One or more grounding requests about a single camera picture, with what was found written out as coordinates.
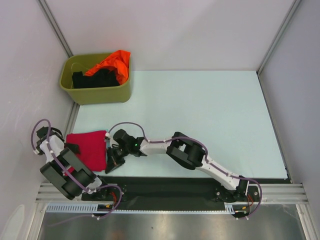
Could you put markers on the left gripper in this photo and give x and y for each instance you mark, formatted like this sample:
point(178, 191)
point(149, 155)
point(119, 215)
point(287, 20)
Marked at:
point(74, 148)

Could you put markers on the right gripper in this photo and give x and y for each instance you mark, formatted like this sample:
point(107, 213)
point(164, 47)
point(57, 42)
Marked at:
point(116, 155)

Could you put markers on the magenta red t shirt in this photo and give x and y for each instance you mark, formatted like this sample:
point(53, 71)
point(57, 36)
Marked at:
point(92, 148)

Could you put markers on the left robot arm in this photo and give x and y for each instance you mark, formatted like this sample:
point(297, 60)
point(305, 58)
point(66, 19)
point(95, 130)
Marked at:
point(71, 163)

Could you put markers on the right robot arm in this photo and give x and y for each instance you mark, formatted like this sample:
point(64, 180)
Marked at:
point(185, 151)

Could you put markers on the folded teal t shirt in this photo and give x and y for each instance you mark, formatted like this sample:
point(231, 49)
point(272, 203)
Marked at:
point(106, 142)

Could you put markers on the black t shirt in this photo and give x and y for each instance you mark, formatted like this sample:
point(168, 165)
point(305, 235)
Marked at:
point(101, 79)

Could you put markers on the olive green plastic bin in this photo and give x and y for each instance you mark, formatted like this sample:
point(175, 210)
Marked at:
point(99, 95)

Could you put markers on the orange t shirt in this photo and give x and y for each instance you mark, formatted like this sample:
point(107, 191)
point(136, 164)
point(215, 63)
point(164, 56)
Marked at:
point(118, 61)

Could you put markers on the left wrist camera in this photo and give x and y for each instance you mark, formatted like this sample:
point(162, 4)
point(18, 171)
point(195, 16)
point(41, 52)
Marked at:
point(38, 151)

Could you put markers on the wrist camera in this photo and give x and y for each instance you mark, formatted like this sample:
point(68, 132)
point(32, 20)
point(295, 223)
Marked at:
point(107, 136)
point(38, 151)

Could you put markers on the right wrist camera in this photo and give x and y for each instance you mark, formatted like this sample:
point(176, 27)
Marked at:
point(107, 136)

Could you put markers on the slotted cable duct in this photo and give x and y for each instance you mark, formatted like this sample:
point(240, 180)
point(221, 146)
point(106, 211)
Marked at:
point(79, 208)

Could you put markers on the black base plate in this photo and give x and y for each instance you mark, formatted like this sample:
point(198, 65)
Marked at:
point(165, 193)

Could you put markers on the aluminium frame rail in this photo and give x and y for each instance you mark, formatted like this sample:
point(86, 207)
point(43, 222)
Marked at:
point(286, 194)

